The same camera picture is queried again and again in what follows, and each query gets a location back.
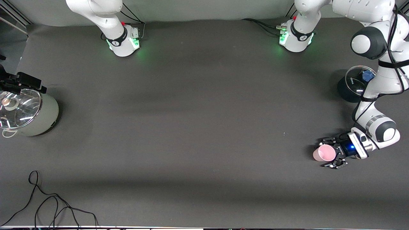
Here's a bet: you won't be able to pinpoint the pink plastic cup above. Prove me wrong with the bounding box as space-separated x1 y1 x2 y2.
313 144 336 162

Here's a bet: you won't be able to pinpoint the pale green cooking pot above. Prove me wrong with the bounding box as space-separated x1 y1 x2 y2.
0 89 59 138

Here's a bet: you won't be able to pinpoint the glass pot lid beige knob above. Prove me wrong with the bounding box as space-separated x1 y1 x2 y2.
0 89 42 130

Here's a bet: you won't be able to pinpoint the glass lid blue knob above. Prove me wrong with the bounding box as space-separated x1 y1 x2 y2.
346 65 377 96

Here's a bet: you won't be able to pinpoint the dark blue saucepan blue handle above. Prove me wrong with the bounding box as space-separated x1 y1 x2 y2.
338 65 377 103

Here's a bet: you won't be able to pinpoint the aluminium frame rail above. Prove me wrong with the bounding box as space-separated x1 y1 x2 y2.
0 5 33 36

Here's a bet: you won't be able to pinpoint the loose thin black cable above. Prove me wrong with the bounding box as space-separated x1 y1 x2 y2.
0 170 99 228

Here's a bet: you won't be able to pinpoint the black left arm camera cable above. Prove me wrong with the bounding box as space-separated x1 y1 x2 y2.
351 5 409 150

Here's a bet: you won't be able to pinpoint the black right arm base cables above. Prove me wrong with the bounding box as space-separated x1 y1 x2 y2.
121 3 146 40

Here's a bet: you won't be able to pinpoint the black arm base cables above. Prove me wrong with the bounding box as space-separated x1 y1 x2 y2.
242 18 287 36
121 3 146 40

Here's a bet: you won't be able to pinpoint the black left arm base cables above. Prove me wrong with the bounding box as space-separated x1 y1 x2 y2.
242 18 287 36

